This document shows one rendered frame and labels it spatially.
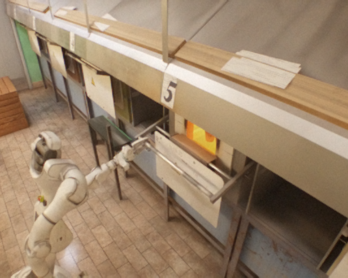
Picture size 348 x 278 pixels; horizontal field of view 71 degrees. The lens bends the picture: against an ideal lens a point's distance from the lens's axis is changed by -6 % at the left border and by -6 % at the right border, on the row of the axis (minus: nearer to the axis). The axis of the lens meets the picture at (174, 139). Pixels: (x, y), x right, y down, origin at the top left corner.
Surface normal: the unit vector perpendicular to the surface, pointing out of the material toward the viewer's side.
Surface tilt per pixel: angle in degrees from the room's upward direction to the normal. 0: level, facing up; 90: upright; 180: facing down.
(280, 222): 0
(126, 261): 0
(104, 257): 0
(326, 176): 80
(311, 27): 33
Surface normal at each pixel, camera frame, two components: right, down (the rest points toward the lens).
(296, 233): 0.00, -0.83
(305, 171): -0.77, 0.20
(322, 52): -0.43, -0.50
